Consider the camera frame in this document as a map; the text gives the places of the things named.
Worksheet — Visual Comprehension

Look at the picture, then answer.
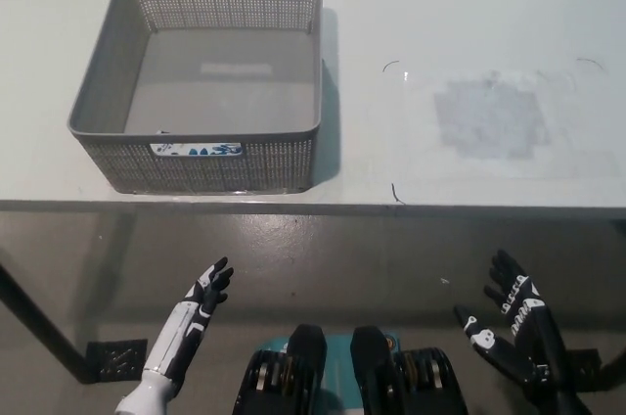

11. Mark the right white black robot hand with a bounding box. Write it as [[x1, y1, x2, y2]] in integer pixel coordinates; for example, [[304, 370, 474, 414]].
[[453, 249, 569, 390]]

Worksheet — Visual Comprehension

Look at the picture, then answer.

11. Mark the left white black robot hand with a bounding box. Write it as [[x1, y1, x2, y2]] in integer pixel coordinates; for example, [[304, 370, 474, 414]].
[[141, 255, 236, 388]]

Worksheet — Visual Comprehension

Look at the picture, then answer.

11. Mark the white shampoo tube blue cap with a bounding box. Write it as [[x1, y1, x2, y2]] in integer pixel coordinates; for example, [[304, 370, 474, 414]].
[[150, 129, 244, 159]]

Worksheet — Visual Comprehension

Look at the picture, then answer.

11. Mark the black table foot plate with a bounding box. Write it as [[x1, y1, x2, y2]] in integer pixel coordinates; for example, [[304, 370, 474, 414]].
[[561, 347, 603, 378], [86, 338, 150, 383]]

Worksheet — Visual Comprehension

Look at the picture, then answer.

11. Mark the black metal table leg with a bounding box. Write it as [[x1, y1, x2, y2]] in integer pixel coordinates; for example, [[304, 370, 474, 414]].
[[600, 334, 626, 378], [0, 261, 99, 385]]

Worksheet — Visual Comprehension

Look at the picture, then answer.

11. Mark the grey perforated plastic basket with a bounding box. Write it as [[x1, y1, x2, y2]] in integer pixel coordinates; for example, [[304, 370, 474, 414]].
[[67, 0, 325, 196]]

